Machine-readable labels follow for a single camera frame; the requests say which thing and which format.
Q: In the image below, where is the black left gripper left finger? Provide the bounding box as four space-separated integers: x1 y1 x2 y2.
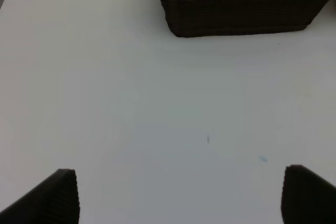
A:
1 169 80 223

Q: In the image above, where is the dark brown wicker basket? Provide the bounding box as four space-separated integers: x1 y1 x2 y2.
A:
160 0 329 38

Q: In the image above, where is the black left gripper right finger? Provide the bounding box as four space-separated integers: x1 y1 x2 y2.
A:
281 165 335 224

